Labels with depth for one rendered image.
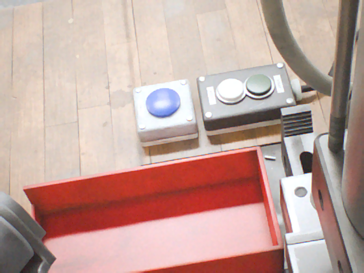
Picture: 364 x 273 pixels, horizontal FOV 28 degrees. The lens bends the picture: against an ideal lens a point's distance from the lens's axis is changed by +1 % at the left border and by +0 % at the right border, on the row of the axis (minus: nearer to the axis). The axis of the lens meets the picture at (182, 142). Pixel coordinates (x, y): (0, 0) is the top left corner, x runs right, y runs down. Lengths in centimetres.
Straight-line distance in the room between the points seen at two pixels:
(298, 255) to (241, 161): 33
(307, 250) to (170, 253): 33
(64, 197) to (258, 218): 21
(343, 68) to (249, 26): 63
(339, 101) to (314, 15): 62
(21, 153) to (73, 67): 14
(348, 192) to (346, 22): 8
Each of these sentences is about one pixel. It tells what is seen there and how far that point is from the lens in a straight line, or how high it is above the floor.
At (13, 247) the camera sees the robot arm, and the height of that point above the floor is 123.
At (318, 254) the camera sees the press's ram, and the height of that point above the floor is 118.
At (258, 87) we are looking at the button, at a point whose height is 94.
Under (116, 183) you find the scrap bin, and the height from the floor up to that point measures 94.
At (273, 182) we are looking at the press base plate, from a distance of 79.
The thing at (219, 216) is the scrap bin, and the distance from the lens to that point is 76.
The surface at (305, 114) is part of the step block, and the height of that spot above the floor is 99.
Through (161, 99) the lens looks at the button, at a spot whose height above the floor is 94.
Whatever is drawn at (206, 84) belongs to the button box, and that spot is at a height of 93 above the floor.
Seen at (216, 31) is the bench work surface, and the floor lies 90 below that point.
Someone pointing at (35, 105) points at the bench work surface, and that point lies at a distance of 91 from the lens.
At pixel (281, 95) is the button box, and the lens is 82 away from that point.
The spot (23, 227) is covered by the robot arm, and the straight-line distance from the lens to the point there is 42.
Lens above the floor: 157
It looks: 54 degrees down
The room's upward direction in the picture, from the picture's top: 12 degrees counter-clockwise
